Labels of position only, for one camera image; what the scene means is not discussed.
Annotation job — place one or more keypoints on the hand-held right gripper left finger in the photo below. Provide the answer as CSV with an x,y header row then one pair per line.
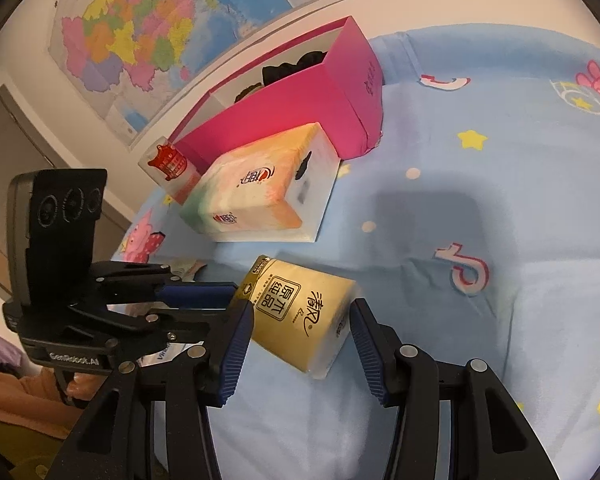
x,y
235,350

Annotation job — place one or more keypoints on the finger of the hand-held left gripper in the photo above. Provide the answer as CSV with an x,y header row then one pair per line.
x,y
170,327
195,294

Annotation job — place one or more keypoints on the pink cardboard box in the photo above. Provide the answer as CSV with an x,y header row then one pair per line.
x,y
300,110

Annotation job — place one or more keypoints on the pink floral tissue pack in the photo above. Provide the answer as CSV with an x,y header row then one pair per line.
x,y
167,355

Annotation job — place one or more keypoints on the white pump bottle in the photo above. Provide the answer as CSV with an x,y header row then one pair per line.
x,y
167,165

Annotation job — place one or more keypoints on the grey door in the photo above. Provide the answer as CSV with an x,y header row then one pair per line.
x,y
10,150

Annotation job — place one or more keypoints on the black scrunchie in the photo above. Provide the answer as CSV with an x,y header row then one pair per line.
x,y
282,75
311,58

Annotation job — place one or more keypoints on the colourful wall map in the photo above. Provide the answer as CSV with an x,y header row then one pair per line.
x,y
145,35

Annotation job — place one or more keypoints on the pastel rainbow tissue pack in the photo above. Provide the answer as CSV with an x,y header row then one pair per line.
x,y
250,180

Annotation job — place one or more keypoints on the yellow tissue pack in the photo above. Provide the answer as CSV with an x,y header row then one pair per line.
x,y
305,320

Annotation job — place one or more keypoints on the person's left forearm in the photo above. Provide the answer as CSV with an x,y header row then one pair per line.
x,y
25,400

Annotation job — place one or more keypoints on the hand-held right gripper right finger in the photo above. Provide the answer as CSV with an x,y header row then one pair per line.
x,y
370,355

